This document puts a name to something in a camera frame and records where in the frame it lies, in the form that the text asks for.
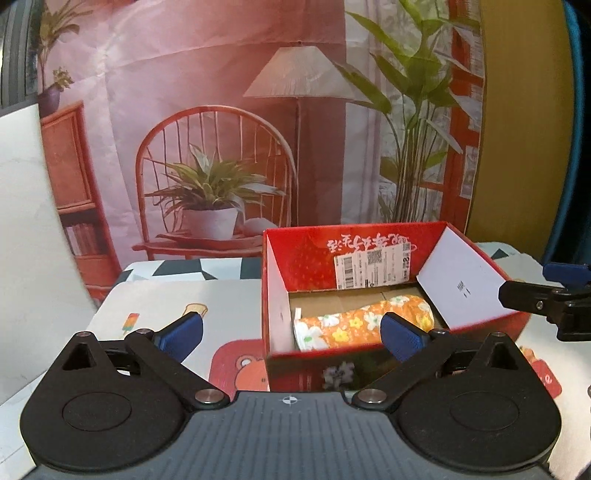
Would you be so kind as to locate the red cardboard box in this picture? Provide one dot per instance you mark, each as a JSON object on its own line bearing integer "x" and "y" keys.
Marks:
{"x": 281, "y": 304}

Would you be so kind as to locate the printed table mat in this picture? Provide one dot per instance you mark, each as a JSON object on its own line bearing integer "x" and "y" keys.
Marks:
{"x": 152, "y": 300}

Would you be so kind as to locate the white board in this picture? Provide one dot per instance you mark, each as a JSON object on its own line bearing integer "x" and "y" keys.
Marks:
{"x": 32, "y": 240}

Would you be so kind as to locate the orange floral cloth roll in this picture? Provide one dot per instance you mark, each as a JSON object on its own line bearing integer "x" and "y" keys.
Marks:
{"x": 351, "y": 325}

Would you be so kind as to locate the blue panel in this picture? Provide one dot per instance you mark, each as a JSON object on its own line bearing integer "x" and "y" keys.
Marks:
{"x": 582, "y": 138}

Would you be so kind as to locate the yellow wooden board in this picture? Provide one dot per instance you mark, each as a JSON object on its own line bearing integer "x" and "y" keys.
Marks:
{"x": 521, "y": 138}

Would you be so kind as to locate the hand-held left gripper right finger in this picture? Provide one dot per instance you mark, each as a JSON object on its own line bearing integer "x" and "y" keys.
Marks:
{"x": 401, "y": 334}

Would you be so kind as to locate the wall poster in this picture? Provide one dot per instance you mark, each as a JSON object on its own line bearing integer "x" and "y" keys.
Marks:
{"x": 194, "y": 92}

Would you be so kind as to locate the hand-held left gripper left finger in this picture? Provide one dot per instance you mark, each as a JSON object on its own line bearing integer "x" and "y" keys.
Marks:
{"x": 181, "y": 333}

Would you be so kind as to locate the white card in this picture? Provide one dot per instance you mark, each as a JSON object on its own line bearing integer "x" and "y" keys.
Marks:
{"x": 457, "y": 286}

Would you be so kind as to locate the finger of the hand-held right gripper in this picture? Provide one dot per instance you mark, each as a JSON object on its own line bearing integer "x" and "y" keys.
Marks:
{"x": 568, "y": 273}
{"x": 531, "y": 295}

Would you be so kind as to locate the dark ribbed panel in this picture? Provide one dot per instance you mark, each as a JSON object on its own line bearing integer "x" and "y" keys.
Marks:
{"x": 16, "y": 50}

